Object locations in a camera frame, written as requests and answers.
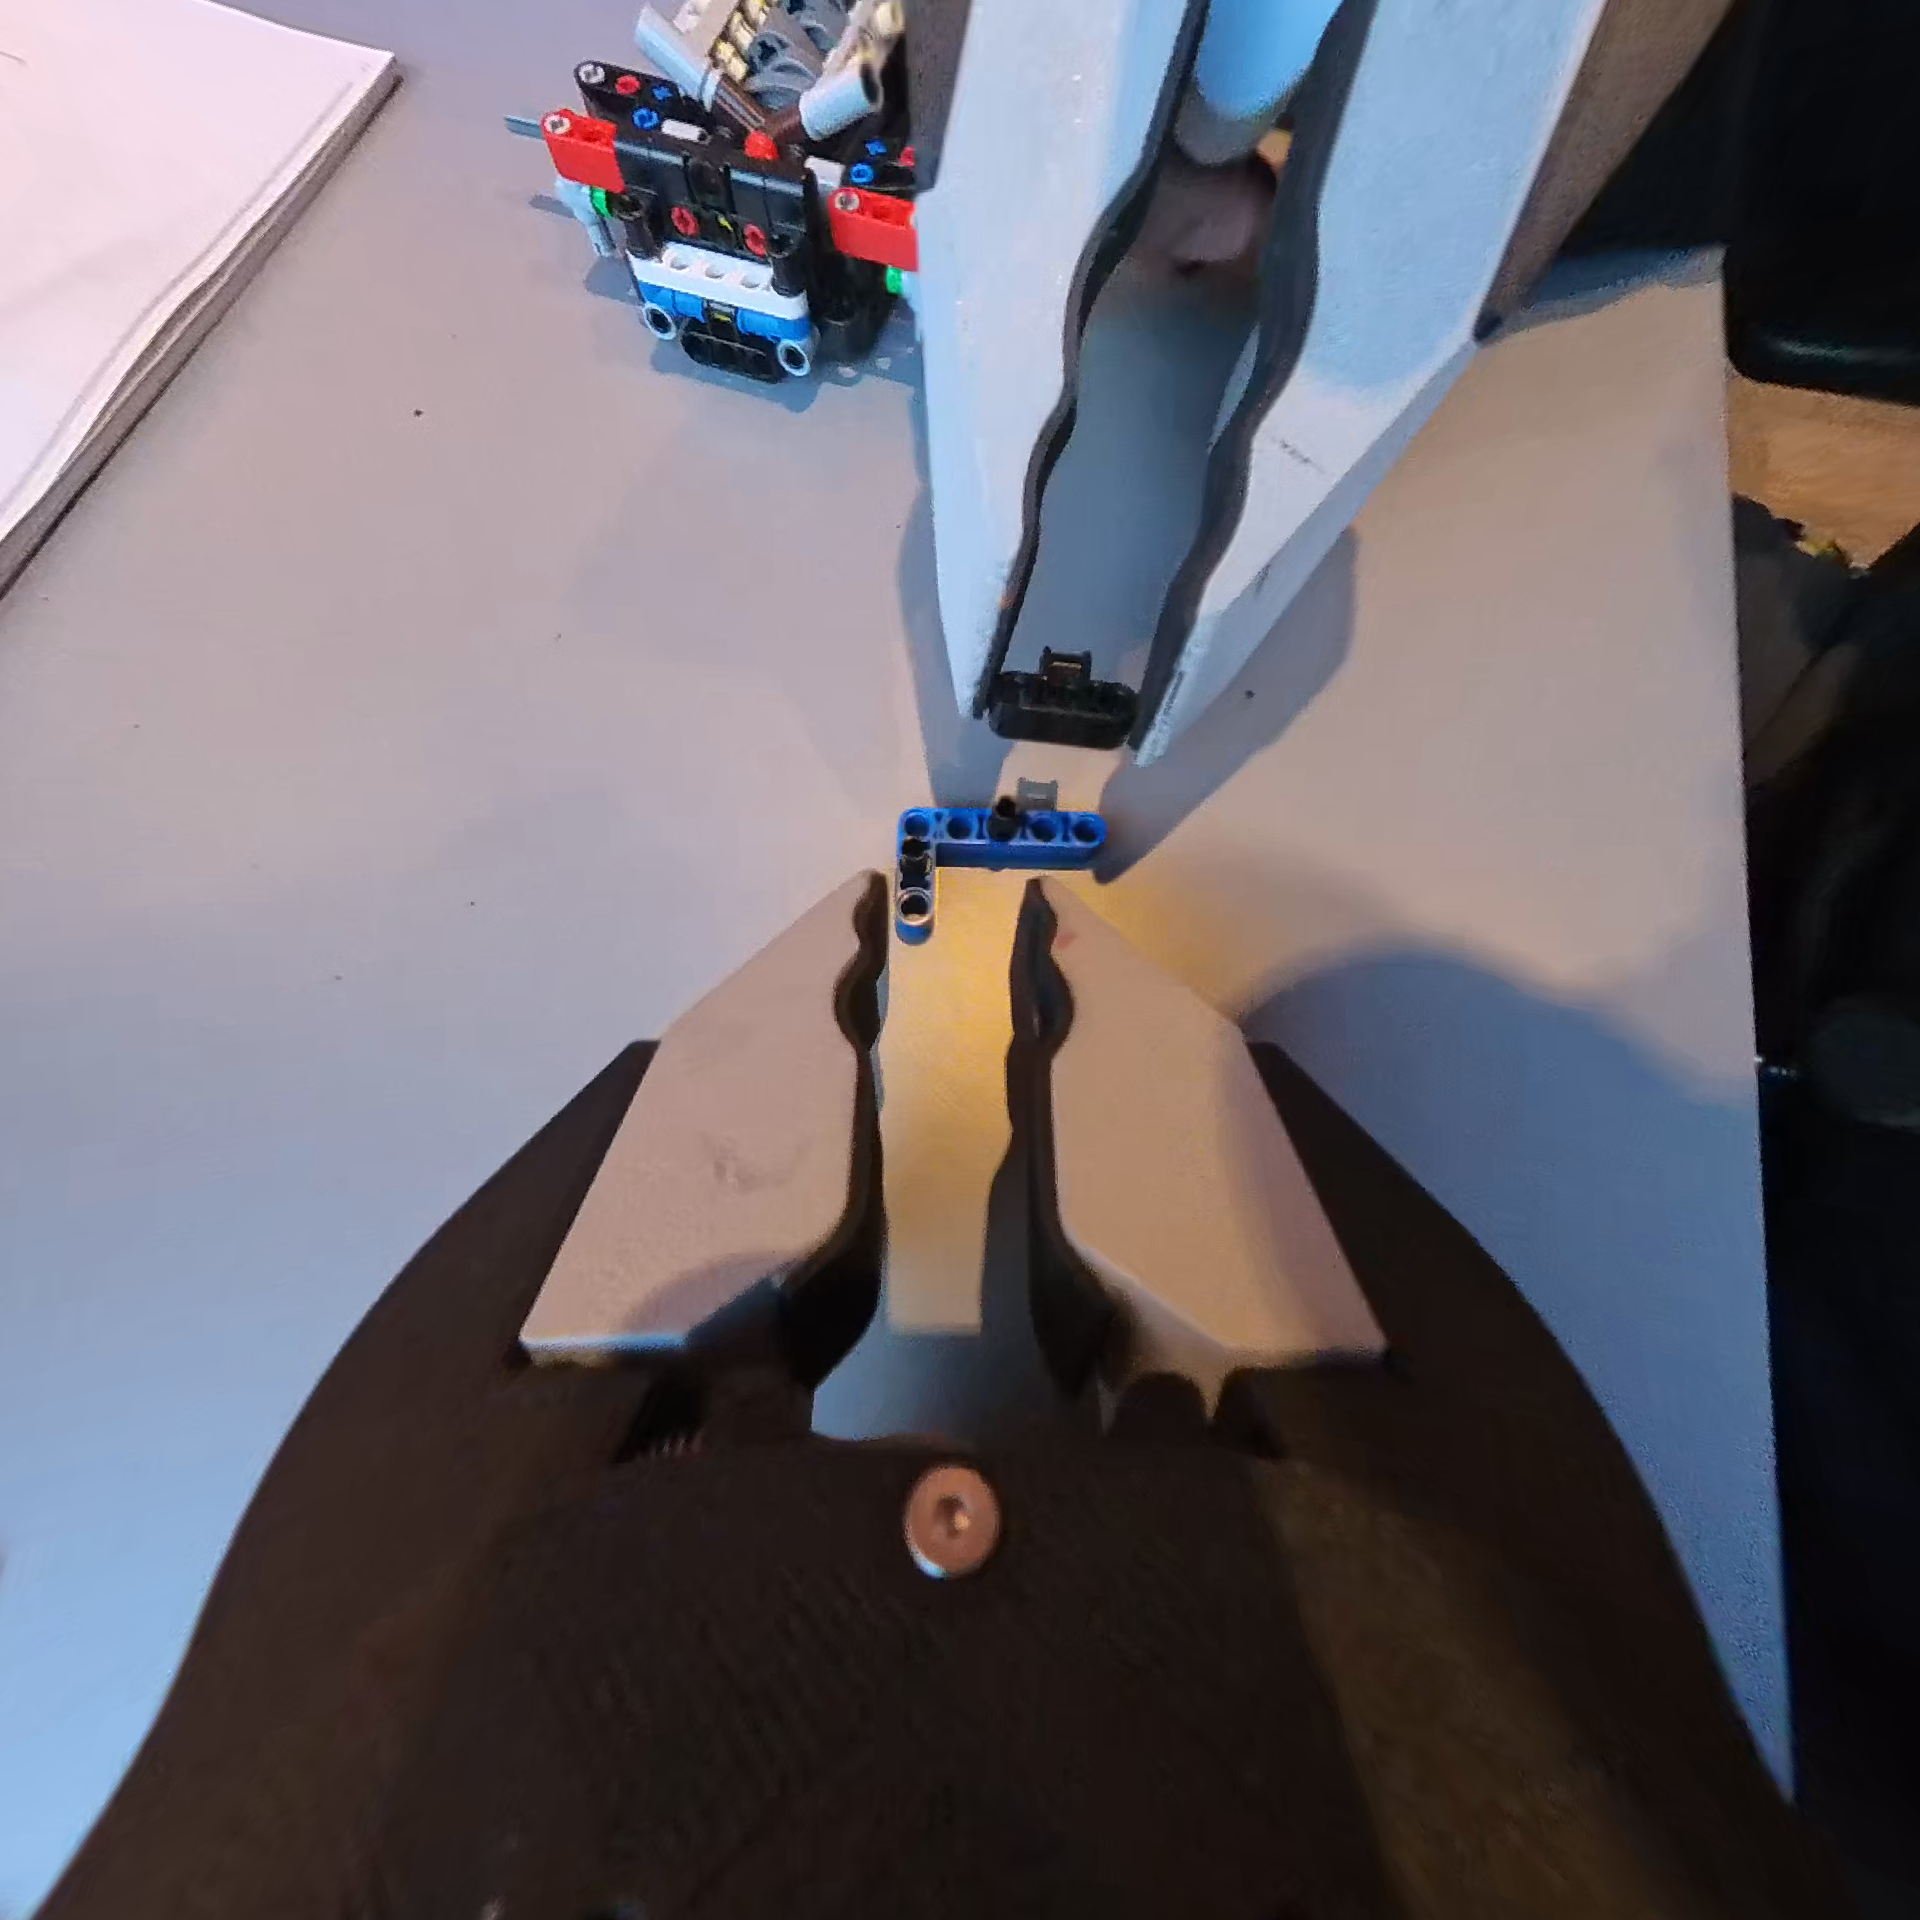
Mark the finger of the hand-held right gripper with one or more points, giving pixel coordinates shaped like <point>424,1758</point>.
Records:
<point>1395,270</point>
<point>1004,270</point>

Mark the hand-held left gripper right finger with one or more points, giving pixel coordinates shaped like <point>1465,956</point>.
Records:
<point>1198,1198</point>

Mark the brick car chassis model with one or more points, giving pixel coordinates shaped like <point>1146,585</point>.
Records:
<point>715,223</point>

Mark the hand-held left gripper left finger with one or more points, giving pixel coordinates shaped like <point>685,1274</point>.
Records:
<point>706,1184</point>

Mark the person's right hand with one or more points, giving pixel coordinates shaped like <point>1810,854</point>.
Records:
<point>1217,223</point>

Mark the black angled connector piece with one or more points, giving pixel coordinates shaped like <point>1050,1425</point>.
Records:
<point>1064,705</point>

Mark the blue angled beam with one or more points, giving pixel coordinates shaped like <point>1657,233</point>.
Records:
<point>1050,833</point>

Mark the black office chair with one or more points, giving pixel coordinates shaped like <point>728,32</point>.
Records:
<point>1827,326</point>

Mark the building instruction booklet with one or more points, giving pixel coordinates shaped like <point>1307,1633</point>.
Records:
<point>139,223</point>

